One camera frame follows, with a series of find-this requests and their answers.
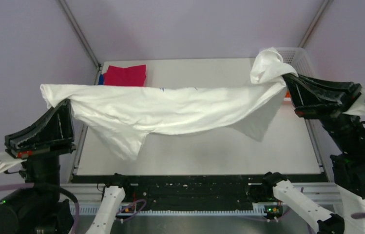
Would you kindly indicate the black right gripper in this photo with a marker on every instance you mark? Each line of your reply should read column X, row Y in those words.
column 328, row 97

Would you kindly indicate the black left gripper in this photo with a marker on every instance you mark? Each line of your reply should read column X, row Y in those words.
column 55, row 126

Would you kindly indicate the white printed t-shirt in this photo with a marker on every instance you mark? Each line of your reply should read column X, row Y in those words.
column 122, row 117

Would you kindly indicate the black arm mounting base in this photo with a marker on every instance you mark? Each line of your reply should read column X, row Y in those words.
column 187, row 192

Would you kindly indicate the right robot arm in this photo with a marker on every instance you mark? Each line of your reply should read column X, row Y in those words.
column 348, row 133

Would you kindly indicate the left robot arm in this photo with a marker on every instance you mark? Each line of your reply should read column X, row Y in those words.
column 39, row 205

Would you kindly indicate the white plastic basket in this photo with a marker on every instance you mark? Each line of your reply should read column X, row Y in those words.
column 298, row 59

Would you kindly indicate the folded blue t-shirt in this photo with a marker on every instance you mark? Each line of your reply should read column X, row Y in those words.
column 101, row 80

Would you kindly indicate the folded magenta t-shirt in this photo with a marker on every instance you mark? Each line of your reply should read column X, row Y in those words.
column 134, row 76

